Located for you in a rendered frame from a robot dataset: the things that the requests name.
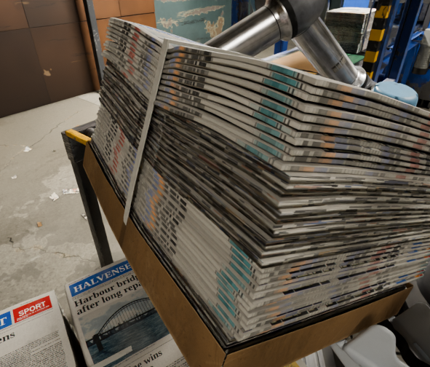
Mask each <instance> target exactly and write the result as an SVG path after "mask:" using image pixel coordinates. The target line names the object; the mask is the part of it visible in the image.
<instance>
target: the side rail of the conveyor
mask: <svg viewBox="0 0 430 367"><path fill-rule="evenodd" d="M88 128H96V121H95V120H94V121H91V122H88V123H86V124H83V125H79V126H77V127H74V128H71V129H72V130H75V131H77V132H79V133H81V134H83V135H84V134H85V131H86V130H87V129H88ZM61 135H62V138H63V143H64V145H65V150H66V152H67V155H68V159H69V160H70V161H72V162H75V163H76V162H79V161H81V160H83V159H84V152H85V147H86V146H85V145H84V144H82V143H79V142H78V141H75V140H74V139H72V138H70V137H68V136H67V135H65V131H62V132H61Z"/></svg>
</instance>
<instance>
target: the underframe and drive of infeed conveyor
mask: <svg viewBox="0 0 430 367"><path fill-rule="evenodd" d="M420 25H421V24H419V25H417V26H416V27H415V29H414V31H416V30H419V29H421V30H419V31H420V32H421V31H422V28H420ZM395 39H396V37H394V38H392V40H391V44H393V43H394V41H395ZM412 42H417V43H420V47H419V49H418V53H417V55H416V56H417V57H416V59H415V62H414V66H413V68H412V71H411V73H413V74H419V75H424V74H426V72H427V71H428V69H430V66H429V64H430V28H427V29H426V30H425V31H424V34H423V38H422V40H414V39H413V40H412Z"/></svg>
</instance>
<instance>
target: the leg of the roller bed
mask: <svg viewBox="0 0 430 367"><path fill-rule="evenodd" d="M83 161H84V160H81V161H79V162H76V163H75V162H72V161H71V165H72V168H73V172H74V175H75V178H76V182H77V185H78V188H79V193H80V195H81V200H82V202H83V206H84V210H85V213H86V216H87V220H88V223H89V227H90V230H91V233H92V238H93V240H94V244H95V247H96V251H97V255H98V258H99V261H100V265H101V268H102V267H105V266H107V265H109V264H112V263H113V262H114V261H113V258H112V255H111V249H110V246H109V243H108V238H107V235H106V232H105V227H104V224H103V220H102V215H101V212H100V206H99V204H98V200H97V196H96V194H95V191H94V189H93V188H92V184H91V183H90V181H89V179H88V176H87V174H86V172H85V169H84V167H83Z"/></svg>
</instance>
